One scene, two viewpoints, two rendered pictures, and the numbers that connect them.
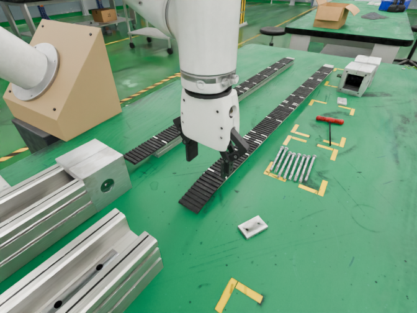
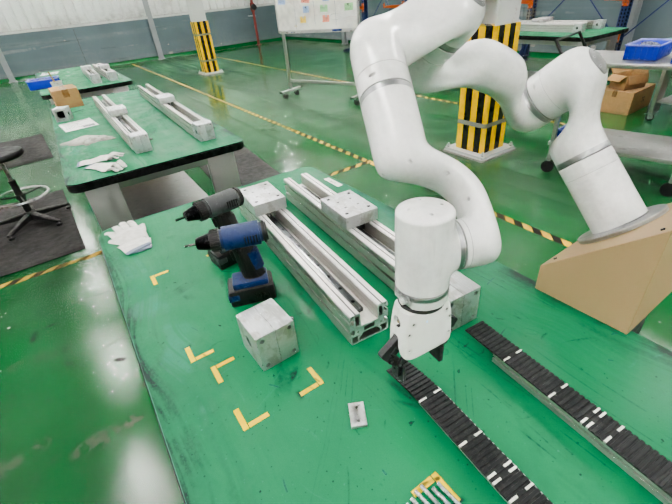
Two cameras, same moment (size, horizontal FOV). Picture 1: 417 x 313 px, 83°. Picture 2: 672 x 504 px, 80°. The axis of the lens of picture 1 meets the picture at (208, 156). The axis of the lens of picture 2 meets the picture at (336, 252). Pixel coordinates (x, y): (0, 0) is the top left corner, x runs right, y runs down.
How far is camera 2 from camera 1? 0.73 m
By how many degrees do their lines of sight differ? 87
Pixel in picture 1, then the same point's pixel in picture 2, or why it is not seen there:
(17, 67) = (585, 208)
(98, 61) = (634, 259)
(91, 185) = not seen: hidden behind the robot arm
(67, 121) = (549, 275)
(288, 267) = (310, 425)
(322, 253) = (305, 463)
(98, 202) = not seen: hidden behind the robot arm
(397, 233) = not seen: outside the picture
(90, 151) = (458, 284)
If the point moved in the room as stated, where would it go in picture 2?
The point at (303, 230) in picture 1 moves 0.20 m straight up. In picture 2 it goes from (334, 463) to (322, 387)
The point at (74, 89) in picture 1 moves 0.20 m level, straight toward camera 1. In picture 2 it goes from (578, 259) to (491, 271)
